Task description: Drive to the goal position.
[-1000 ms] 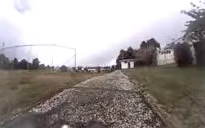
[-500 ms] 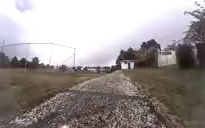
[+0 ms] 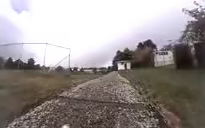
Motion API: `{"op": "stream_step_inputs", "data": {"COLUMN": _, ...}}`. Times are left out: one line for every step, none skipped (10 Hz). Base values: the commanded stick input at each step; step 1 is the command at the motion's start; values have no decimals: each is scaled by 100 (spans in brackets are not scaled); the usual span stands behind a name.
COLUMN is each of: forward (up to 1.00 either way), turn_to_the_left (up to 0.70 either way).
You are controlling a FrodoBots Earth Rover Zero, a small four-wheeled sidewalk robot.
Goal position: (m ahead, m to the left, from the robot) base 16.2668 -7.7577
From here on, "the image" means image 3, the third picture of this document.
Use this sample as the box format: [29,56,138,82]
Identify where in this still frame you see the dark hedge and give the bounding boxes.
[173,41,205,70]

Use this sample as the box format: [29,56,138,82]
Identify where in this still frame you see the metal pole frame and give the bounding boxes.
[0,41,72,71]

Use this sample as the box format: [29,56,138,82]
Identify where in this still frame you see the row of distant trees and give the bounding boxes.
[0,53,43,70]

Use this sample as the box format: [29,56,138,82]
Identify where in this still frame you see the dark group of trees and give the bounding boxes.
[111,47,135,71]

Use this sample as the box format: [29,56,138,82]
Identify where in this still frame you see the long white building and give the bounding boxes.
[153,49,175,68]

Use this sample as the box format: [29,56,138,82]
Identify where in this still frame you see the large leafy tree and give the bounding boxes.
[181,0,205,69]

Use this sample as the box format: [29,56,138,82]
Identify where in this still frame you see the green grass field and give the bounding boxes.
[0,68,106,128]
[118,66,205,128]

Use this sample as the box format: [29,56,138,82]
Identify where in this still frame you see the distant low buildings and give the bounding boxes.
[71,66,109,74]

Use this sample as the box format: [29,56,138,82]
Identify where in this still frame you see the grey gravel path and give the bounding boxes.
[6,70,163,128]

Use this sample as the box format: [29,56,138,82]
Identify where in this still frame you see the brownish group of trees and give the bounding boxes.
[133,39,158,69]

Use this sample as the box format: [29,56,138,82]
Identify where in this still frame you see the small white hut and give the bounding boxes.
[116,59,133,71]

